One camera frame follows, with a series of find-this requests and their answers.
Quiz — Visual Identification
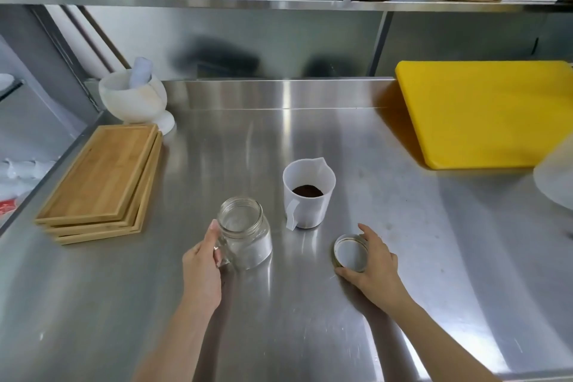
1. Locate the person's right hand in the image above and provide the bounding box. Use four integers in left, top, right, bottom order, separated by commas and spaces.
335, 224, 406, 311

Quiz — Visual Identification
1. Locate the person's left hand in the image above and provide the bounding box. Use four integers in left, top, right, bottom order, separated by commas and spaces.
181, 220, 231, 313

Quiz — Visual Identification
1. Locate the white jar lid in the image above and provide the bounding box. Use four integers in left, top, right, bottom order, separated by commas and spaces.
332, 234, 369, 272

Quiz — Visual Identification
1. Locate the glass mug jar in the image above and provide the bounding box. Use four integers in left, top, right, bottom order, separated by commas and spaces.
215, 196, 273, 271

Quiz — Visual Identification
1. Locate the person's left forearm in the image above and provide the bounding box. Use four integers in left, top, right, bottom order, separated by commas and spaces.
130, 301, 224, 382

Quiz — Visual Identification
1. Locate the person's right forearm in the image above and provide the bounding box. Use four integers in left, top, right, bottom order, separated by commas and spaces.
360, 291, 509, 382

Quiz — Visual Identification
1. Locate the bamboo serving tray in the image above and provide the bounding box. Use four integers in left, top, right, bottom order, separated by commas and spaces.
35, 124, 158, 227
54, 138, 163, 247
44, 130, 161, 237

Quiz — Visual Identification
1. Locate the white plastic measuring cup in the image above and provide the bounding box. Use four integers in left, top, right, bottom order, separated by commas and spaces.
282, 157, 336, 231

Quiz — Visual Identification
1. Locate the white stone mortar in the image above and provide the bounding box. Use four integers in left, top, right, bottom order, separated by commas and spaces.
98, 70, 176, 135

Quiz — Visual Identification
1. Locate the white stone pestle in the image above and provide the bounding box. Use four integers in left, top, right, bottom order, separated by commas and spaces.
130, 56, 154, 85

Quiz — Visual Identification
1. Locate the yellow plastic cutting board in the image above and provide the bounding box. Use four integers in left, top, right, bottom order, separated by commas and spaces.
395, 60, 573, 170

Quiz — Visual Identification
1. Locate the translucent plastic container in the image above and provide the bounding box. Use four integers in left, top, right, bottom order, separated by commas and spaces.
533, 133, 573, 218

